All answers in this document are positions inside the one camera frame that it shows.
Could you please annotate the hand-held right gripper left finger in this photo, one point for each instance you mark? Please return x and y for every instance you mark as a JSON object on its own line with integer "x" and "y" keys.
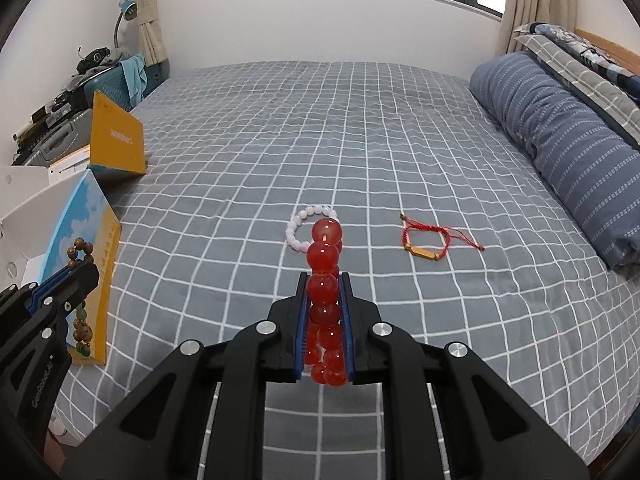
{"x": 302, "y": 320}

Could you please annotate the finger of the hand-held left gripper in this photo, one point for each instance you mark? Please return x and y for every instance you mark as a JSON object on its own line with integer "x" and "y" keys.
{"x": 75, "y": 290}
{"x": 50, "y": 285}

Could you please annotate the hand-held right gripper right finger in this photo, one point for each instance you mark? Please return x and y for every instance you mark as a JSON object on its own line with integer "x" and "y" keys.
{"x": 347, "y": 320}

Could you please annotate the blue yellow cardboard box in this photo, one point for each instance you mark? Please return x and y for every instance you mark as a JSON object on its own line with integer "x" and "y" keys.
{"x": 60, "y": 220}

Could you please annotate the grey suitcase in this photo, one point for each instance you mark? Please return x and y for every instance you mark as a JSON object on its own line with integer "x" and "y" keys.
{"x": 60, "y": 135}

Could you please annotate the dark clutter pile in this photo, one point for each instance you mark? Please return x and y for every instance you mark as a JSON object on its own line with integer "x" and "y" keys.
{"x": 50, "y": 110}

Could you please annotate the teal cloth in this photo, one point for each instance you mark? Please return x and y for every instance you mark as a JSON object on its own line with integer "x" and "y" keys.
{"x": 134, "y": 75}

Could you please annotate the black bag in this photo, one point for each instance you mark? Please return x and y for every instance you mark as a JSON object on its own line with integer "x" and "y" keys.
{"x": 95, "y": 57}

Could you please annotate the blue striped folded quilt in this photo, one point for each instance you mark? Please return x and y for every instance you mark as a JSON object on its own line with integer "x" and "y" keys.
{"x": 560, "y": 135}

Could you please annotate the blue desk lamp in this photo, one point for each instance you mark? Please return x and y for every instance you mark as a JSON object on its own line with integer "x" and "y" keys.
{"x": 129, "y": 7}

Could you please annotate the grey checked pillow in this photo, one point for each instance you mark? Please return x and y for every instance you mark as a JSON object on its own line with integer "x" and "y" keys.
{"x": 575, "y": 60}

